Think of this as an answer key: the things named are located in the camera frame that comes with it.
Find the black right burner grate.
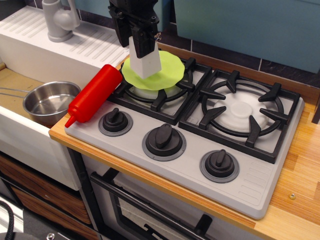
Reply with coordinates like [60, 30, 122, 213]
[179, 70, 304, 164]

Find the white salt shaker silver cap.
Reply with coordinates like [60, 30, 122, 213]
[128, 36, 162, 79]

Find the black middle stove knob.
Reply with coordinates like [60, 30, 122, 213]
[142, 123, 187, 162]

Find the black right stove knob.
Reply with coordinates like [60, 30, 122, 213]
[199, 149, 240, 184]

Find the black stove knob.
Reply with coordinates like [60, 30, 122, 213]
[98, 107, 133, 137]
[199, 149, 240, 184]
[142, 123, 187, 162]

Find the oven door with black handle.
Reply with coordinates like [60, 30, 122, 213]
[89, 168, 258, 240]

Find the grey toy stove top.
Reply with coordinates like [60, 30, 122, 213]
[64, 46, 306, 221]

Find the wooden drawer front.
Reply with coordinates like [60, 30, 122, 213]
[0, 154, 92, 227]

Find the black cable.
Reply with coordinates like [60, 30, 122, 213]
[0, 199, 15, 235]

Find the black left burner grate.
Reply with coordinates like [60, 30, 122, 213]
[108, 57, 213, 125]

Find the red ketchup squeeze bottle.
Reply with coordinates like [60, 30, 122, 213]
[65, 64, 123, 128]

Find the grey toy faucet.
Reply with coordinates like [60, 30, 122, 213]
[42, 0, 80, 43]

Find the black left stove knob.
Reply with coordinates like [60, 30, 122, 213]
[98, 107, 133, 137]

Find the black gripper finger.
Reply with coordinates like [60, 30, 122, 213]
[131, 24, 158, 59]
[112, 14, 132, 47]

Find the small steel saucepan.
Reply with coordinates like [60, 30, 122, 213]
[1, 81, 81, 126]

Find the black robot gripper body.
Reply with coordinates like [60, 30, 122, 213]
[108, 0, 160, 32]

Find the lime green plastic plate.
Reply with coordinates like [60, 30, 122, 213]
[121, 50, 185, 91]

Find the white toy sink unit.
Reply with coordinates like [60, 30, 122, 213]
[0, 6, 129, 191]

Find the black burner grate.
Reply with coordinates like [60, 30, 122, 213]
[179, 70, 304, 164]
[108, 57, 213, 125]

